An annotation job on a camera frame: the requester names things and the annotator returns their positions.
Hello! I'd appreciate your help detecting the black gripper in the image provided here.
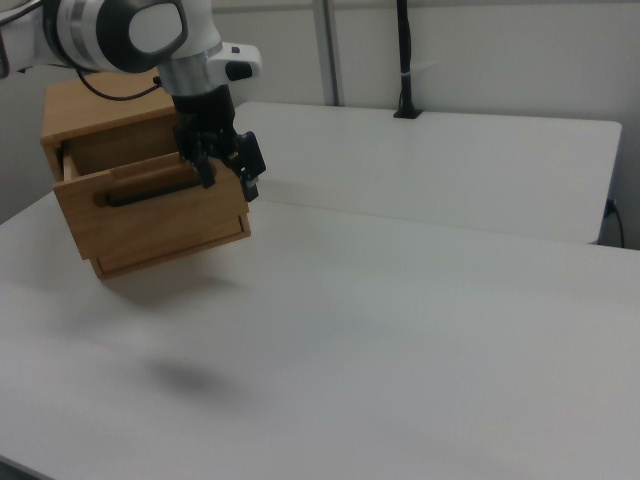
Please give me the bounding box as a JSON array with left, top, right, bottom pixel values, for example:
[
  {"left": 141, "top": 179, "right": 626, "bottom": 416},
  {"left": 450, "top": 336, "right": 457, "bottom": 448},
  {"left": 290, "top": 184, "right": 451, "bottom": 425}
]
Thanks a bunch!
[{"left": 171, "top": 85, "right": 267, "bottom": 203}]

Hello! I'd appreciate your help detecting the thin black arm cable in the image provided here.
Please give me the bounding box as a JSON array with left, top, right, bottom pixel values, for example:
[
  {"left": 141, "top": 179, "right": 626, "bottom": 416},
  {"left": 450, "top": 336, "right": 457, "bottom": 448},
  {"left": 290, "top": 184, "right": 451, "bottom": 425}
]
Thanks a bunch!
[{"left": 74, "top": 68, "right": 164, "bottom": 102}]

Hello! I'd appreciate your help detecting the white side table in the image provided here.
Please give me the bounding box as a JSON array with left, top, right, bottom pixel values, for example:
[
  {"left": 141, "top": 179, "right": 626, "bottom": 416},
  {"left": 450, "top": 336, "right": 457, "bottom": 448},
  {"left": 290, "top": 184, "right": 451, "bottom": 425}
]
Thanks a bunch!
[{"left": 233, "top": 101, "right": 624, "bottom": 246}]

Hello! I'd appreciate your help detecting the black table clamp mount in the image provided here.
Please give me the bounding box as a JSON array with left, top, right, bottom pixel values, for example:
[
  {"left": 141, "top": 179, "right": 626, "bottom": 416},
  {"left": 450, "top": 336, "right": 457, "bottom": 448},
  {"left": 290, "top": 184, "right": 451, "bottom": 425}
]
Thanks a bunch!
[{"left": 392, "top": 0, "right": 424, "bottom": 121}]

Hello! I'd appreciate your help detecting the wooden drawer cabinet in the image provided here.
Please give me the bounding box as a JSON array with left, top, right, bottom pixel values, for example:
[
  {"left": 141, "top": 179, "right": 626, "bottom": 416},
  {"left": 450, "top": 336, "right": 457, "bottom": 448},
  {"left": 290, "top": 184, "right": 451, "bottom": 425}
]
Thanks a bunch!
[{"left": 39, "top": 69, "right": 254, "bottom": 282}]

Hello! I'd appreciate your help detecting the black power cable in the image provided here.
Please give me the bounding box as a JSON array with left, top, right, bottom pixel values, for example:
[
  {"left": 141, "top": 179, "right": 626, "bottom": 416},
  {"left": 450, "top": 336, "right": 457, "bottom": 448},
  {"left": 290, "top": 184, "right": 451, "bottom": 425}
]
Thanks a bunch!
[{"left": 605, "top": 198, "right": 627, "bottom": 249}]

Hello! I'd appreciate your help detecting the black metal drawer handle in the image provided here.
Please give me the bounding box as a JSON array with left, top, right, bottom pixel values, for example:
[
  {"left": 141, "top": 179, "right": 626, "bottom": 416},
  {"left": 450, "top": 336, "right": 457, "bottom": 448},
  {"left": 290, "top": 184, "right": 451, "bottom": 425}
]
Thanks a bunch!
[{"left": 52, "top": 147, "right": 251, "bottom": 262}]

